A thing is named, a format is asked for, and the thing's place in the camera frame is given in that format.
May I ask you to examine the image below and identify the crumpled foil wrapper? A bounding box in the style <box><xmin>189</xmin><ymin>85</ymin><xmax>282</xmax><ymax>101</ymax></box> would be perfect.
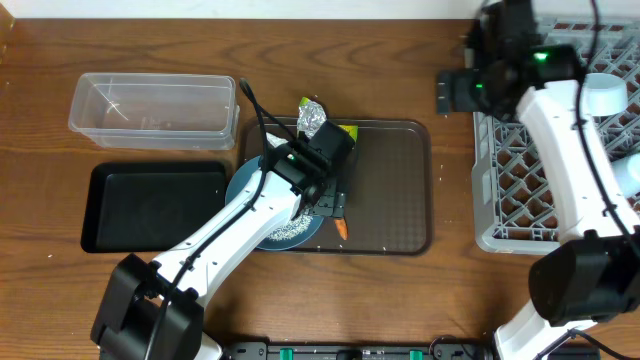
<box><xmin>296</xmin><ymin>97</ymin><xmax>327</xmax><ymax>139</ymax></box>

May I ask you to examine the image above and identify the grey dishwasher rack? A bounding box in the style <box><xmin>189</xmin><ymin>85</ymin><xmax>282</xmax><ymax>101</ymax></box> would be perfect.
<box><xmin>471</xmin><ymin>19</ymin><xmax>639</xmax><ymax>255</ymax></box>

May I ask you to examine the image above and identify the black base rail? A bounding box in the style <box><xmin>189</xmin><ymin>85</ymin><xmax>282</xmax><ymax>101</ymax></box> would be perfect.
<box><xmin>221</xmin><ymin>340</ymin><xmax>496</xmax><ymax>360</ymax></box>

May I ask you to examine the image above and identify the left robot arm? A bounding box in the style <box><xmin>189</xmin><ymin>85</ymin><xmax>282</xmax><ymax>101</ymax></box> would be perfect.
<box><xmin>90</xmin><ymin>154</ymin><xmax>350</xmax><ymax>359</ymax></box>

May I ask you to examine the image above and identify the yellow green snack packet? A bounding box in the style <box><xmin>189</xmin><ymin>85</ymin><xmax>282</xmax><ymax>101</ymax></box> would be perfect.
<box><xmin>340</xmin><ymin>125</ymin><xmax>359</xmax><ymax>142</ymax></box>

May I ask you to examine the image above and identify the black plastic tray bin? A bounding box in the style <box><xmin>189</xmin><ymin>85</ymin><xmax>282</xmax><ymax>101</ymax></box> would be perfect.
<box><xmin>80</xmin><ymin>161</ymin><xmax>226</xmax><ymax>253</ymax></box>

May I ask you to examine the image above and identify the crumpled white tissue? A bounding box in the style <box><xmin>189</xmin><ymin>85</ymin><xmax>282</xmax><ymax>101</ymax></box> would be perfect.
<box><xmin>266</xmin><ymin>132</ymin><xmax>289</xmax><ymax>150</ymax></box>

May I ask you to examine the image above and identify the pile of white rice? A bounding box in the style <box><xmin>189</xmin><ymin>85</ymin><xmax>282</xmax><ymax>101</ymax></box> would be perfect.
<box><xmin>267</xmin><ymin>215</ymin><xmax>313</xmax><ymax>242</ymax></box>

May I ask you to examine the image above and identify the orange carrot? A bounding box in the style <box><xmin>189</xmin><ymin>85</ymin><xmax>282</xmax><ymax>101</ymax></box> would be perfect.
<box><xmin>334</xmin><ymin>218</ymin><xmax>349</xmax><ymax>241</ymax></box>

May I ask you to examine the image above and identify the light blue cup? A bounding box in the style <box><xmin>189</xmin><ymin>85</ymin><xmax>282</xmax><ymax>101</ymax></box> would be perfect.
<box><xmin>612</xmin><ymin>153</ymin><xmax>640</xmax><ymax>198</ymax></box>

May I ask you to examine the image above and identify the clear plastic bin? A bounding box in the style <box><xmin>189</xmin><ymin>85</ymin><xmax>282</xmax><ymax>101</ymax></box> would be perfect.
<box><xmin>68</xmin><ymin>73</ymin><xmax>239</xmax><ymax>150</ymax></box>

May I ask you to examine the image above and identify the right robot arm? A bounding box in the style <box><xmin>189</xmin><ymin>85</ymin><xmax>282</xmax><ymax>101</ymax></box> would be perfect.
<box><xmin>437</xmin><ymin>42</ymin><xmax>639</xmax><ymax>359</ymax></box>

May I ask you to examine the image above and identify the light blue bowl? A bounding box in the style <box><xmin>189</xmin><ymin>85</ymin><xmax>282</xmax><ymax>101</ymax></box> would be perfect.
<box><xmin>583</xmin><ymin>73</ymin><xmax>628</xmax><ymax>117</ymax></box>

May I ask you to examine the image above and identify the brown serving tray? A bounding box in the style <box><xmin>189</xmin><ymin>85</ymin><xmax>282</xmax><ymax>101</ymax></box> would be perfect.
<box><xmin>237</xmin><ymin>116</ymin><xmax>434</xmax><ymax>257</ymax></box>

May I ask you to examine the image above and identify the dark blue plate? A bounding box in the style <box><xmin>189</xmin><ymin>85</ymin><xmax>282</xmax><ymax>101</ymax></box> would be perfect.
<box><xmin>225</xmin><ymin>156</ymin><xmax>324</xmax><ymax>251</ymax></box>

